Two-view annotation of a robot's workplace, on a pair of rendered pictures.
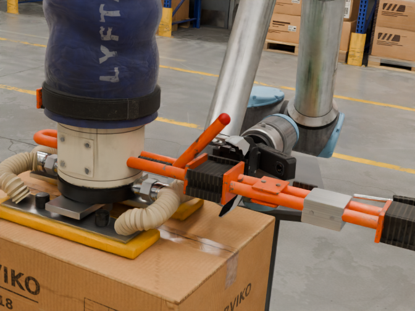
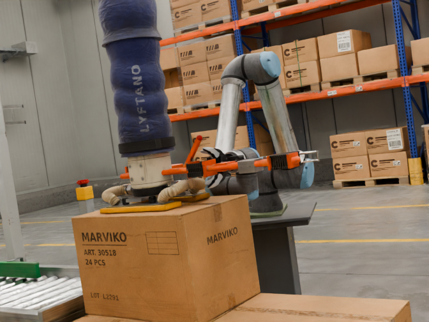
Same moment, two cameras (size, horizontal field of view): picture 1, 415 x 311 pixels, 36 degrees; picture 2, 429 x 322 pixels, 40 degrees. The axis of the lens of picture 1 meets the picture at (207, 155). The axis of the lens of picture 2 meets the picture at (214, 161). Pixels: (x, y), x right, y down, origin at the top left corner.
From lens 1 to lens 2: 1.22 m
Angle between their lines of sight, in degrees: 20
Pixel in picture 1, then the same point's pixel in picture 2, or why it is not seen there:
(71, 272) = (138, 221)
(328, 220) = (249, 168)
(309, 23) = (264, 104)
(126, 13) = (147, 99)
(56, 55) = (120, 126)
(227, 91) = (219, 143)
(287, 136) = (249, 154)
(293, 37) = (362, 174)
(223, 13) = not seen: hidden behind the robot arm
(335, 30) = (279, 105)
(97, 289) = (150, 224)
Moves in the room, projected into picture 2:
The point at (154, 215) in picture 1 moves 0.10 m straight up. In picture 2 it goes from (173, 188) to (170, 161)
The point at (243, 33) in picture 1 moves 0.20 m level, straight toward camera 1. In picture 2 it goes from (223, 113) to (214, 113)
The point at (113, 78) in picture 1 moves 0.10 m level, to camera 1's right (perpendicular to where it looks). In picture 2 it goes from (147, 130) to (172, 126)
